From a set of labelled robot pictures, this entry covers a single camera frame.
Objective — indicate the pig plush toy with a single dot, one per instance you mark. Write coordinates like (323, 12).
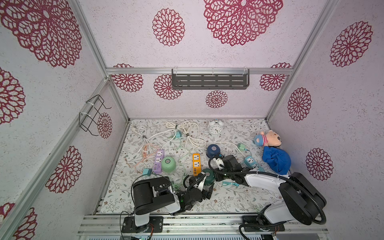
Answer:
(269, 139)

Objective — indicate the light green meat grinder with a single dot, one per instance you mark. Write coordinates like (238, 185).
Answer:
(168, 164)

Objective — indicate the orange power strip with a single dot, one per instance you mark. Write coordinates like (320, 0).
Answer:
(197, 168)

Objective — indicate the dark green meat grinder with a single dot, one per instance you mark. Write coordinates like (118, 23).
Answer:
(210, 177)

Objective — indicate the white twin-bell alarm clock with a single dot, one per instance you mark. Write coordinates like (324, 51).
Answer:
(216, 127)

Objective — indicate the blue cloth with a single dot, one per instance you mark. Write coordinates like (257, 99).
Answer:
(278, 160)

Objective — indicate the grey wall shelf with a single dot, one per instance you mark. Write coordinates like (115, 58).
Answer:
(210, 81)

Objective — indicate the navy blue meat grinder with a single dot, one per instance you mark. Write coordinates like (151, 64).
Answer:
(213, 150)

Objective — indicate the black wire rack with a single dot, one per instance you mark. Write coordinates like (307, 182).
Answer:
(96, 121)

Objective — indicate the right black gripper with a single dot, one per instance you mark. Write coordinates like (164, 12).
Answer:
(223, 174)

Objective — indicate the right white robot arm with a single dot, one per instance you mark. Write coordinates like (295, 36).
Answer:
(301, 200)

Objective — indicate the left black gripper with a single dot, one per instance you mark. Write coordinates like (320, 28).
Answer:
(205, 195)

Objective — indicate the teal power strip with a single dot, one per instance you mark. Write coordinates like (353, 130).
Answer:
(252, 164)

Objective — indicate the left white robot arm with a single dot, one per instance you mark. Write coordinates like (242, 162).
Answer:
(153, 194)

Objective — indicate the teal small charger adapter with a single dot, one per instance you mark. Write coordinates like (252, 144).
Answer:
(147, 172)

